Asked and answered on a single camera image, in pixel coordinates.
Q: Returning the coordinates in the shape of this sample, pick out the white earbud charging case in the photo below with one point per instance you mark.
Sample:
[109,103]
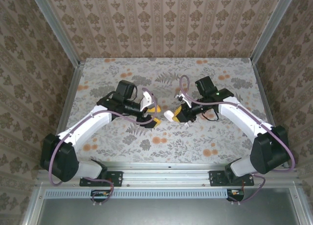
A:
[168,115]

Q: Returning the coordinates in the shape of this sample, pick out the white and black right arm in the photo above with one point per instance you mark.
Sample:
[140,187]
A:
[244,119]

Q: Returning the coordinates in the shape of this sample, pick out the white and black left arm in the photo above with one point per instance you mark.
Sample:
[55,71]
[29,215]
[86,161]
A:
[88,127]

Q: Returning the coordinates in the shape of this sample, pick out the floral patterned tablecloth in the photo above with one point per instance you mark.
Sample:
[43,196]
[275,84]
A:
[171,141]

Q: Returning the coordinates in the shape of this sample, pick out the grey metal sheet panel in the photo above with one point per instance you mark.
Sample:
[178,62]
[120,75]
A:
[166,212]

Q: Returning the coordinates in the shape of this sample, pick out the small black controller board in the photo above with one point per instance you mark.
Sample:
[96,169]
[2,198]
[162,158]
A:
[100,194]
[236,194]

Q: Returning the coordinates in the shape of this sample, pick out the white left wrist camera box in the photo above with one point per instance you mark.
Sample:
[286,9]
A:
[148,100]

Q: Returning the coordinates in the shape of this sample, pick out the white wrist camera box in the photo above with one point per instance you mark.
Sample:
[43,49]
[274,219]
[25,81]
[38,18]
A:
[184,99]
[148,100]

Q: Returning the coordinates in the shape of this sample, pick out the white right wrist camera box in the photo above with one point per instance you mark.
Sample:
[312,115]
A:
[184,99]

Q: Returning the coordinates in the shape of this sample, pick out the wide aluminium mounting rail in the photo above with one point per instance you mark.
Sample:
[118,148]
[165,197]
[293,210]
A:
[166,176]

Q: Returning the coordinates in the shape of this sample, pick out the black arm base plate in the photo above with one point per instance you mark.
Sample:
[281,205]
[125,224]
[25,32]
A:
[115,178]
[216,178]

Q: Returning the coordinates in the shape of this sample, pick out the aluminium frame post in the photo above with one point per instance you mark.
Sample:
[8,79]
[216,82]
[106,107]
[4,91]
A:
[274,24]
[53,27]

